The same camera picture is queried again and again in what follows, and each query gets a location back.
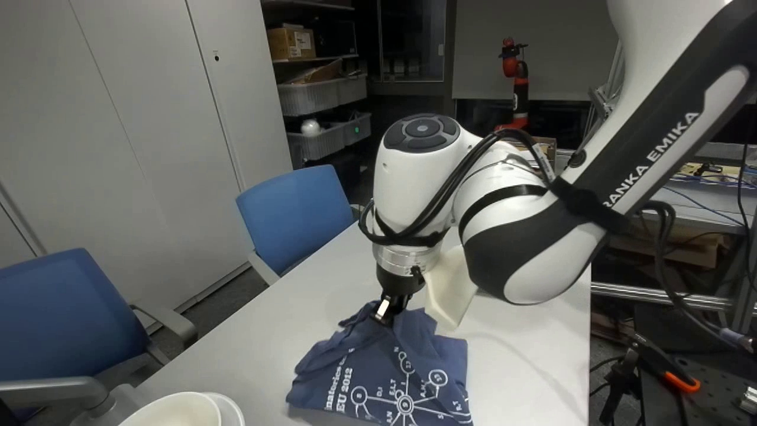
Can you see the white bowl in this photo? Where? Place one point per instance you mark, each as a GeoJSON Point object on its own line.
{"type": "Point", "coordinates": [187, 409]}

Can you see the blue office chair near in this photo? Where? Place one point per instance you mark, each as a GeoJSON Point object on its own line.
{"type": "Point", "coordinates": [61, 331]}

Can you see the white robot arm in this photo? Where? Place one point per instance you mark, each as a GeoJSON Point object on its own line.
{"type": "Point", "coordinates": [525, 228]}

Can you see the grey storage shelf bins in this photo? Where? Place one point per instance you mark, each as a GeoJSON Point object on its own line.
{"type": "Point", "coordinates": [319, 75]}

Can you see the blue T-shirt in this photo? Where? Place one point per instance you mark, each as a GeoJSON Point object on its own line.
{"type": "Point", "coordinates": [390, 375]}

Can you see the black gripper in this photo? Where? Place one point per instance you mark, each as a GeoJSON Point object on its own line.
{"type": "Point", "coordinates": [395, 291]}

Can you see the blue office chair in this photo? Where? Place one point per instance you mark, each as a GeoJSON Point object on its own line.
{"type": "Point", "coordinates": [61, 331]}
{"type": "Point", "coordinates": [292, 216]}

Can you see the orange black clamp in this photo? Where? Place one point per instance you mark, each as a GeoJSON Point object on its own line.
{"type": "Point", "coordinates": [641, 355]}

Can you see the blue office chair far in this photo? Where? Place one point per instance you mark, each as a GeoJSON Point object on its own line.
{"type": "Point", "coordinates": [292, 216]}

